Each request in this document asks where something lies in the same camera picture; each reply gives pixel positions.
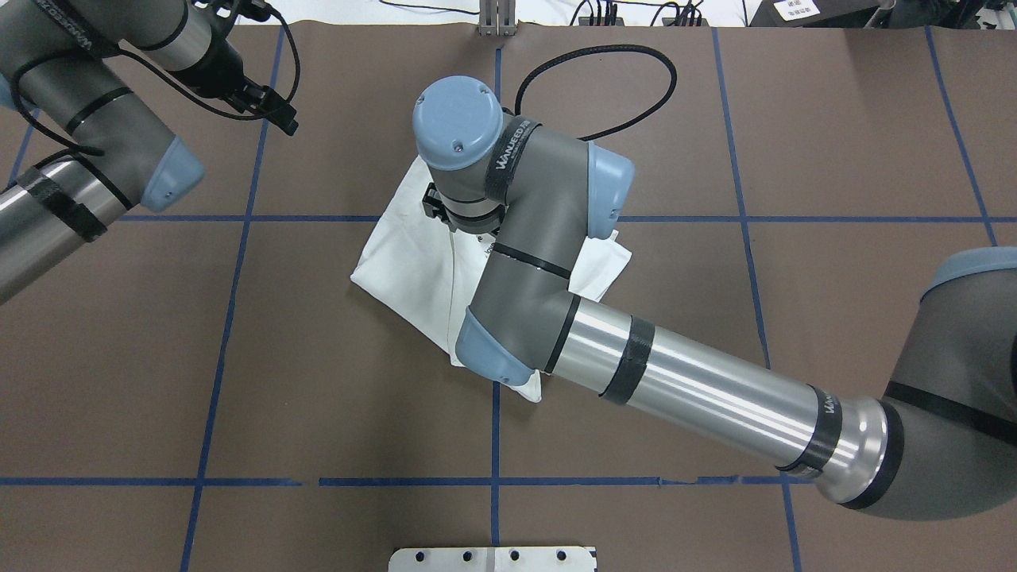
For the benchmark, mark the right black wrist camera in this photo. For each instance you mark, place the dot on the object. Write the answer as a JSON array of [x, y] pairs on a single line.
[[433, 207]]

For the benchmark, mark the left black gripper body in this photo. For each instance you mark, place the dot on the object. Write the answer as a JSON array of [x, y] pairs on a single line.
[[213, 63]]

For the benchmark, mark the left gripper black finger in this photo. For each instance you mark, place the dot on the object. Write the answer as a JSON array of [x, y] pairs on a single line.
[[279, 112]]

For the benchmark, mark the white camera mast pedestal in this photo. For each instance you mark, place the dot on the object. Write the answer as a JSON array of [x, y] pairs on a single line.
[[525, 558]]

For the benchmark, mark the white long-sleeve printed shirt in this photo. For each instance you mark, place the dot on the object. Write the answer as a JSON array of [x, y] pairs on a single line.
[[432, 276]]

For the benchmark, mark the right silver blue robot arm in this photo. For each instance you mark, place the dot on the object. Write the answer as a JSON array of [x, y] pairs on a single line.
[[939, 443]]

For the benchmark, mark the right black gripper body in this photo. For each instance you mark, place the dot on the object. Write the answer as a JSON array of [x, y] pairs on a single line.
[[431, 204]]

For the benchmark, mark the aluminium frame post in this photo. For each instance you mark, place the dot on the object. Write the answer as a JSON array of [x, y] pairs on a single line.
[[497, 18]]

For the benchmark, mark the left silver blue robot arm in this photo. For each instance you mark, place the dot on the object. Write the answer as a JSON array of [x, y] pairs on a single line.
[[115, 152]]

